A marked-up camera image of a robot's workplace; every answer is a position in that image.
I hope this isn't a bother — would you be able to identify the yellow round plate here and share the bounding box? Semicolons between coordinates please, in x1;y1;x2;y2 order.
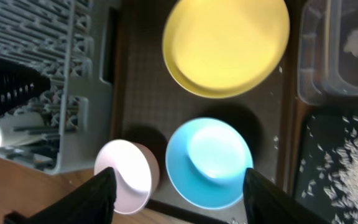
162;0;290;98

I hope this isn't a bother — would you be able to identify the black waste tray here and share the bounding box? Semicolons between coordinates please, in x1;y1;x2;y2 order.
291;108;358;223

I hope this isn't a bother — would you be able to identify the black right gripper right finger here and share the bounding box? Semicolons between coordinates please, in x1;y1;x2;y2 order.
243;168;326;224

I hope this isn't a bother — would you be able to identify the white pink bowl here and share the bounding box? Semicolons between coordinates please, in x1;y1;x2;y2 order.
94;139;160;215

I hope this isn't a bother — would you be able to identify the light blue bowl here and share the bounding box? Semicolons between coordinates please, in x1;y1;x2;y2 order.
165;117;254;210

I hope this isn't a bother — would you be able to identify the grey plastic dish rack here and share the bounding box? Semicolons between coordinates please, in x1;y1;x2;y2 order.
0;0;122;175

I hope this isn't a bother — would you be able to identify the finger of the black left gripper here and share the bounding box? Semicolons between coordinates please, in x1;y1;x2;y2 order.
0;58;51;116

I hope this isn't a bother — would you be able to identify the clear plastic waste bin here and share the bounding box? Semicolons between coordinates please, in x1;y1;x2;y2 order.
297;0;358;106

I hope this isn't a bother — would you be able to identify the white cup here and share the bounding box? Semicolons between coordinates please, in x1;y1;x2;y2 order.
0;111;48;149

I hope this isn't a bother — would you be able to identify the dark brown serving tray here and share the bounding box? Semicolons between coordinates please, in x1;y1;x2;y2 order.
110;0;298;224

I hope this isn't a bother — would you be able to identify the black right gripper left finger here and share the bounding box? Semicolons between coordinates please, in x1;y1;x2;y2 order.
4;167;117;224

